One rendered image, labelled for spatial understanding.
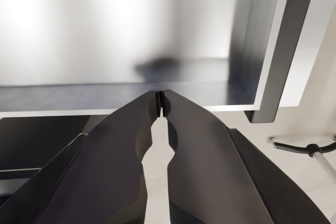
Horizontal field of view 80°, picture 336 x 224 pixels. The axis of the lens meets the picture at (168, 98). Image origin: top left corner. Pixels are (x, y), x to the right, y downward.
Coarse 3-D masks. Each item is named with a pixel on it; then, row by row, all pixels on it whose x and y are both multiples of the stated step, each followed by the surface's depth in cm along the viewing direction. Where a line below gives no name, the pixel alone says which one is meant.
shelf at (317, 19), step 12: (312, 0) 12; (324, 0) 12; (312, 12) 13; (324, 12) 13; (312, 24) 13; (324, 24) 13; (300, 36) 14; (312, 36) 14; (300, 48) 14; (312, 48) 14; (300, 60) 14; (312, 60) 14; (300, 72) 15; (288, 84) 16; (300, 84) 16; (288, 96) 16; (300, 96) 16
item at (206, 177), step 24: (168, 96) 10; (168, 120) 9; (192, 120) 9; (216, 120) 9; (192, 144) 8; (216, 144) 7; (168, 168) 7; (192, 168) 7; (216, 168) 7; (240, 168) 7; (168, 192) 6; (192, 192) 6; (216, 192) 6; (240, 192) 6; (192, 216) 5; (216, 216) 5; (240, 216) 5; (264, 216) 5
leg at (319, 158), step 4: (308, 144) 130; (316, 152) 123; (320, 152) 124; (316, 156) 122; (320, 156) 121; (316, 160) 122; (320, 160) 119; (324, 160) 118; (320, 164) 118; (324, 164) 116; (328, 164) 115; (324, 168) 115; (328, 168) 114; (332, 168) 113; (328, 172) 113; (332, 172) 111; (328, 176) 113; (332, 176) 110; (332, 180) 110
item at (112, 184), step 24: (144, 96) 10; (120, 120) 9; (144, 120) 9; (96, 144) 8; (120, 144) 8; (144, 144) 9; (72, 168) 7; (96, 168) 7; (120, 168) 7; (72, 192) 6; (96, 192) 6; (120, 192) 6; (144, 192) 7; (48, 216) 5; (72, 216) 5; (96, 216) 5; (120, 216) 6; (144, 216) 7
